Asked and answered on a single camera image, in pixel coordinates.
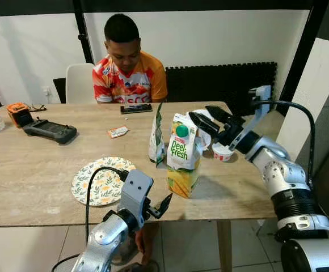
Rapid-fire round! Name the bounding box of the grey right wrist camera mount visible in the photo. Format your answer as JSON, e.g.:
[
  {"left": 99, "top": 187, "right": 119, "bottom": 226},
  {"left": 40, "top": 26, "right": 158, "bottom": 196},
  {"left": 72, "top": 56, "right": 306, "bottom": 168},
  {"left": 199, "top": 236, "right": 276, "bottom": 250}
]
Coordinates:
[{"left": 233, "top": 86, "right": 273, "bottom": 151}]

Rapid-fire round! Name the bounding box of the green and white pouch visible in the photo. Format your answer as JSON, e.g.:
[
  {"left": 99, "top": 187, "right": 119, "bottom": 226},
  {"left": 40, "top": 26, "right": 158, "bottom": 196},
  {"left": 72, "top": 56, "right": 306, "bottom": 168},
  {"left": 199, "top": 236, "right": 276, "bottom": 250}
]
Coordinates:
[{"left": 148, "top": 103, "right": 168, "bottom": 166}]

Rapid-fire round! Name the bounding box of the floral paper plate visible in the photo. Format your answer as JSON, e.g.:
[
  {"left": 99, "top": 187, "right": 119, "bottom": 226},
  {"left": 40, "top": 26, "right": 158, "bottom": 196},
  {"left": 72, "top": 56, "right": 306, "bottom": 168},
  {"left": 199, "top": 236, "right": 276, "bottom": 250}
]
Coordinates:
[{"left": 71, "top": 157, "right": 137, "bottom": 207}]

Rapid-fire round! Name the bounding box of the black handheld controller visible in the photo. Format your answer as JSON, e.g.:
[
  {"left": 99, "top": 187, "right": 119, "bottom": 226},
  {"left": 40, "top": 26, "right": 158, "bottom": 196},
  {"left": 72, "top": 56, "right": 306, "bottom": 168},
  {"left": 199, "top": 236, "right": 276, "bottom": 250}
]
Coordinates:
[{"left": 23, "top": 119, "right": 78, "bottom": 145}]

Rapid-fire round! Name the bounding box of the black smartphone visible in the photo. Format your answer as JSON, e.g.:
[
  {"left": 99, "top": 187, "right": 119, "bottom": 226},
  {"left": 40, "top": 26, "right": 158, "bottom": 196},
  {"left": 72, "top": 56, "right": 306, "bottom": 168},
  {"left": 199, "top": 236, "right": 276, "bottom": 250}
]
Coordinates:
[{"left": 120, "top": 104, "right": 153, "bottom": 114}]

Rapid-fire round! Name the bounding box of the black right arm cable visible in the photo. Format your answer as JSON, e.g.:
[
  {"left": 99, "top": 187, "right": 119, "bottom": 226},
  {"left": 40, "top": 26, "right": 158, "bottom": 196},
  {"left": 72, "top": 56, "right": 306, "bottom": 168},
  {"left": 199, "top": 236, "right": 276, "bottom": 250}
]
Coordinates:
[{"left": 250, "top": 100, "right": 316, "bottom": 190}]

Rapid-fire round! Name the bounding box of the person's bare lower leg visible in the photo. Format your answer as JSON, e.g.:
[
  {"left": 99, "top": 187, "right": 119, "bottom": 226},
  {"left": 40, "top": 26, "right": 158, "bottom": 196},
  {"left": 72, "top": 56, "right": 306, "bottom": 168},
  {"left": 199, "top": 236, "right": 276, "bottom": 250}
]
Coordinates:
[{"left": 134, "top": 222, "right": 157, "bottom": 270}]

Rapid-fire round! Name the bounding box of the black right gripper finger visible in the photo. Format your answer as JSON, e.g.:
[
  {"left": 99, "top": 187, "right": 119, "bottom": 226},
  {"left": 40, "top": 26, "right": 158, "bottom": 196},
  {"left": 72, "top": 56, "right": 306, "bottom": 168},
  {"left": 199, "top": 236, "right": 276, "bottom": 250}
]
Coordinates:
[
  {"left": 205, "top": 105, "right": 246, "bottom": 132},
  {"left": 188, "top": 111, "right": 225, "bottom": 141}
]

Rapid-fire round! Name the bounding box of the small red white snack packet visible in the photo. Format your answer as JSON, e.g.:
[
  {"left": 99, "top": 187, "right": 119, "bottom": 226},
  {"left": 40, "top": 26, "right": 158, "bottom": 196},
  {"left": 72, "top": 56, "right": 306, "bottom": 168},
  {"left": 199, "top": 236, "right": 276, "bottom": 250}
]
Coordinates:
[{"left": 107, "top": 126, "right": 129, "bottom": 139}]

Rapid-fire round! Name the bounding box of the large black foam wall mat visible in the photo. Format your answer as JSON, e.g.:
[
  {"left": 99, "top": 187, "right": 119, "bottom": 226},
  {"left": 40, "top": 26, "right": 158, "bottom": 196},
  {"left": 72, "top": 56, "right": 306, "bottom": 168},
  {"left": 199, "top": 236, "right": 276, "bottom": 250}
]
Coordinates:
[{"left": 164, "top": 62, "right": 279, "bottom": 114}]

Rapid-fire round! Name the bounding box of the man in orange jersey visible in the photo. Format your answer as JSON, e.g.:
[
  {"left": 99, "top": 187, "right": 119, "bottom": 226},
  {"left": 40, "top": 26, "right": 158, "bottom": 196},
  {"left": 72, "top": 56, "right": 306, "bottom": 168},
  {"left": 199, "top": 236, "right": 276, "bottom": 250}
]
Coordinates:
[{"left": 92, "top": 14, "right": 168, "bottom": 104}]

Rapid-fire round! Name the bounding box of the black metal post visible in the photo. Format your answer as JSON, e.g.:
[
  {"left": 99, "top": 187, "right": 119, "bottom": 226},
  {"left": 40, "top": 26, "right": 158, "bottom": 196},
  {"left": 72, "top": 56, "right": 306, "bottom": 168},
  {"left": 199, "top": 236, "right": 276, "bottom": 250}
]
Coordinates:
[
  {"left": 73, "top": 0, "right": 95, "bottom": 64},
  {"left": 277, "top": 0, "right": 329, "bottom": 117}
]

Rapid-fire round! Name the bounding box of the white plastic chair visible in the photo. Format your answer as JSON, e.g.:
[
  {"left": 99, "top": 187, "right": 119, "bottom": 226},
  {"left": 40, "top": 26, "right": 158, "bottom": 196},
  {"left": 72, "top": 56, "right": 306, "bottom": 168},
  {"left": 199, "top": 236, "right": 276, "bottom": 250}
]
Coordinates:
[{"left": 66, "top": 63, "right": 97, "bottom": 105}]

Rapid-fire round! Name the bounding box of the light wooden dining table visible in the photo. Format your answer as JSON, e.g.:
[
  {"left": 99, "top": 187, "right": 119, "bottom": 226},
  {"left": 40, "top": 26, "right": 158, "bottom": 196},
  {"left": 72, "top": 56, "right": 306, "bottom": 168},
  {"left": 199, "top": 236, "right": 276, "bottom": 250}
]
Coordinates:
[{"left": 0, "top": 101, "right": 290, "bottom": 272}]

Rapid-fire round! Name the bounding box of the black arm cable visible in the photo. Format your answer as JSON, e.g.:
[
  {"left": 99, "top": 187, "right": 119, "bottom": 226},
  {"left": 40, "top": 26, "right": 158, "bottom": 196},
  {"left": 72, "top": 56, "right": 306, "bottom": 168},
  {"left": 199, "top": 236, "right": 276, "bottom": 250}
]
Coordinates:
[
  {"left": 250, "top": 100, "right": 316, "bottom": 190},
  {"left": 51, "top": 166, "right": 129, "bottom": 272}
]

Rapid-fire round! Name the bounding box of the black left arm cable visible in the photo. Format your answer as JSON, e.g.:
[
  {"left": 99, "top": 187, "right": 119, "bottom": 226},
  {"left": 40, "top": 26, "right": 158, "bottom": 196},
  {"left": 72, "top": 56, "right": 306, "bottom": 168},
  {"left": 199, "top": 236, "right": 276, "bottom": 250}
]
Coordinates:
[{"left": 51, "top": 166, "right": 129, "bottom": 272}]

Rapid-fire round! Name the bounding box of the orange and black device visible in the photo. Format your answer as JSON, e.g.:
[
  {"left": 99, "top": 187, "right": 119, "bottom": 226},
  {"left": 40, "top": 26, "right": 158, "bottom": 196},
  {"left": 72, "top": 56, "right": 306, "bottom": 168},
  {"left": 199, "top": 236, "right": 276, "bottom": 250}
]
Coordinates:
[{"left": 6, "top": 103, "right": 33, "bottom": 129}]

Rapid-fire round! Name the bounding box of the small white yoghurt cup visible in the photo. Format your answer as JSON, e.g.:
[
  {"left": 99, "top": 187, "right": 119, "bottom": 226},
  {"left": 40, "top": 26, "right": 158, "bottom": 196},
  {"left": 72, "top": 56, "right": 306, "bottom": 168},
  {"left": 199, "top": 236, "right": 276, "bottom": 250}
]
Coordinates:
[{"left": 212, "top": 143, "right": 235, "bottom": 163}]

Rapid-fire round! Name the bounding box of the small black foam panel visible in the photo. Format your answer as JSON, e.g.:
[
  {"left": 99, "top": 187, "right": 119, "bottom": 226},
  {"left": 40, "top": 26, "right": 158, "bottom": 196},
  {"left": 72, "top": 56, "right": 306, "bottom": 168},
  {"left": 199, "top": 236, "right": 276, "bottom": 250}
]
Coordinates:
[{"left": 53, "top": 78, "right": 68, "bottom": 104}]

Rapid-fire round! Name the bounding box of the Peel Fresh juice carton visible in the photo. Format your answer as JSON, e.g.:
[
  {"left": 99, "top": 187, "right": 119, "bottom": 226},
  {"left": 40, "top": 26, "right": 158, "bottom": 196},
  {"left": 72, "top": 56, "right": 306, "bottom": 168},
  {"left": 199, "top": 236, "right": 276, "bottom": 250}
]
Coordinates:
[{"left": 166, "top": 113, "right": 202, "bottom": 199}]

